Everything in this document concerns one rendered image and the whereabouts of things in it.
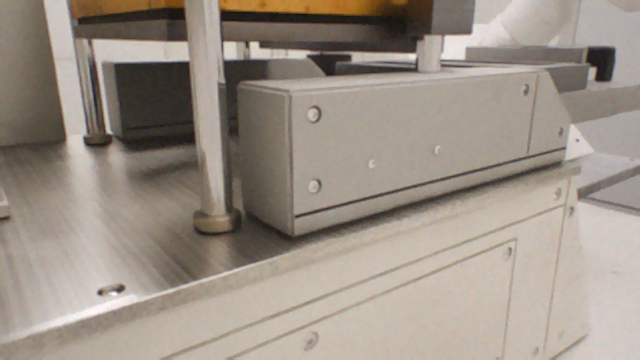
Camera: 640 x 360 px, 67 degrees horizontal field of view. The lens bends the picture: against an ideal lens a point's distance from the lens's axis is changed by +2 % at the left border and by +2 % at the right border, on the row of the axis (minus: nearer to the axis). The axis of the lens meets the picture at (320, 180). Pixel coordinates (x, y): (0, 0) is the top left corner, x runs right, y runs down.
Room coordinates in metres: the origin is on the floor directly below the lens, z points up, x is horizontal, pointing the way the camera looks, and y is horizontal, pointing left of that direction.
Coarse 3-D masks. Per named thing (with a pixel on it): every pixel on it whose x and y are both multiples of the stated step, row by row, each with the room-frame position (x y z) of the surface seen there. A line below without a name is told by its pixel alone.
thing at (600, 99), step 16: (480, 48) 0.63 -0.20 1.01; (496, 48) 0.61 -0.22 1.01; (512, 48) 0.60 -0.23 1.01; (528, 48) 0.58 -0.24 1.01; (544, 48) 0.57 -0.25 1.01; (560, 48) 0.55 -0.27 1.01; (576, 48) 0.54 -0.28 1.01; (592, 80) 0.59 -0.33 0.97; (560, 96) 0.44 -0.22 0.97; (576, 96) 0.46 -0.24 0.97; (592, 96) 0.48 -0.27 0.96; (608, 96) 0.50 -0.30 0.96; (624, 96) 0.52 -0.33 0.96; (576, 112) 0.46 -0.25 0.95; (592, 112) 0.48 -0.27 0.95; (608, 112) 0.50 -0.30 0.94; (624, 112) 0.53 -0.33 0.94
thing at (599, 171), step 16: (576, 160) 1.07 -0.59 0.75; (592, 160) 1.07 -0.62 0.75; (608, 160) 1.07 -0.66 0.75; (624, 160) 1.07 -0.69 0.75; (576, 176) 0.94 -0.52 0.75; (592, 176) 0.94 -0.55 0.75; (608, 176) 0.94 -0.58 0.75; (624, 176) 0.98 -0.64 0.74; (576, 192) 0.85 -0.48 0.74; (592, 192) 0.89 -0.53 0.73
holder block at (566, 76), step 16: (336, 64) 0.55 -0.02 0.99; (352, 64) 0.53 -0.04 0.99; (368, 64) 0.51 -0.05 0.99; (384, 64) 0.50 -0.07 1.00; (400, 64) 0.56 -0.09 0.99; (448, 64) 0.50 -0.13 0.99; (464, 64) 0.50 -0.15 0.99; (480, 64) 0.50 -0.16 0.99; (496, 64) 0.50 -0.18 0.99; (512, 64) 0.48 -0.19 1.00; (528, 64) 0.52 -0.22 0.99; (544, 64) 0.51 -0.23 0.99; (560, 64) 0.48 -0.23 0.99; (576, 64) 0.48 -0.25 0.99; (560, 80) 0.46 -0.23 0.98; (576, 80) 0.48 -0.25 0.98
